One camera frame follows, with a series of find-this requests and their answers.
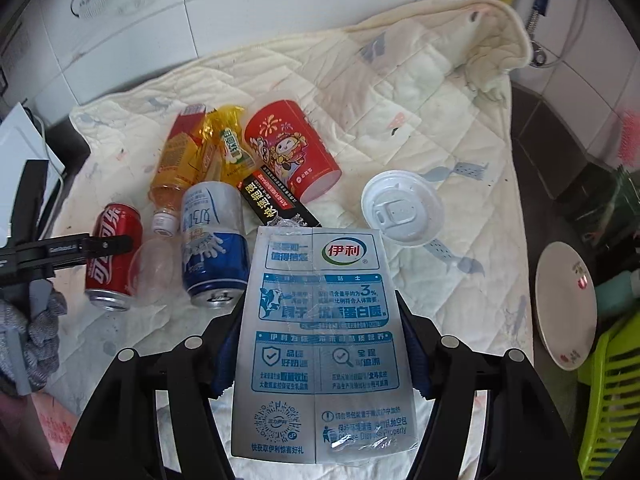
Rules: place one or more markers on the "clear plastic cup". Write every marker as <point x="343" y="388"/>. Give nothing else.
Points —
<point x="155" y="275"/>

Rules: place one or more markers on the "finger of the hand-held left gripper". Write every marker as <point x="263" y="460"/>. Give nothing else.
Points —
<point x="110" y="246"/>

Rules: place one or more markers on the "orange drink bottle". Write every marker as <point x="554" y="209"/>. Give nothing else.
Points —
<point x="175" y="165"/>

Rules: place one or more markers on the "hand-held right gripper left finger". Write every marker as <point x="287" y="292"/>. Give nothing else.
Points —
<point x="225" y="360"/>

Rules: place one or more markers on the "white appliance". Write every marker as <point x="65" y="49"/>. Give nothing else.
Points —
<point x="20" y="140"/>

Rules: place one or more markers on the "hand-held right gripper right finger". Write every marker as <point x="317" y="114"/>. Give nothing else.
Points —
<point x="419" y="360"/>

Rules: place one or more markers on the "teal bottle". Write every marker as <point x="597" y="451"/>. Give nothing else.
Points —
<point x="617" y="292"/>

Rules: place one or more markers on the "white blue milk pouch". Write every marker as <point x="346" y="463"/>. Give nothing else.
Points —
<point x="320" y="340"/>

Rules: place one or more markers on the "white plate with flower print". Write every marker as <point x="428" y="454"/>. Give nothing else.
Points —
<point x="565" y="305"/>

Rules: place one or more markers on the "red printed paper cup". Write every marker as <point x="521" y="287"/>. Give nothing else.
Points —
<point x="290" y="145"/>

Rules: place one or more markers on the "pink brush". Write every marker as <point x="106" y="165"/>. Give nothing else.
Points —
<point x="630" y="135"/>

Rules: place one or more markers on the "blue and white drink can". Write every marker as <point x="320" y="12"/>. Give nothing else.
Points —
<point x="212" y="225"/>

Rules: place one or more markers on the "person's left hand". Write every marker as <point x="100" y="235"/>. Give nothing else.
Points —
<point x="42" y="340"/>

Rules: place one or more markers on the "cream quilted printed blanket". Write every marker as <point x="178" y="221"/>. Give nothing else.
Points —
<point x="410" y="120"/>

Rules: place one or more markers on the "yellow snack wrapper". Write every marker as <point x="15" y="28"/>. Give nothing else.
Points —
<point x="230" y="140"/>

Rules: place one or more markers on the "white plastic lid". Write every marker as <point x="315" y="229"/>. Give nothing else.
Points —
<point x="402" y="210"/>

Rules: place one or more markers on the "metal faucet valve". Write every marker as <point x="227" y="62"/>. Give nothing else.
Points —
<point x="539" y="55"/>

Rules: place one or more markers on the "small black box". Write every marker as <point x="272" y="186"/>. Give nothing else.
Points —
<point x="277" y="200"/>

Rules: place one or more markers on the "green plastic basket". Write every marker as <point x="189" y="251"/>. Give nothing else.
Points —
<point x="610" y="400"/>

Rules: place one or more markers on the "red cola can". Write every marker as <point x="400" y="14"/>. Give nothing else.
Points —
<point x="112" y="275"/>

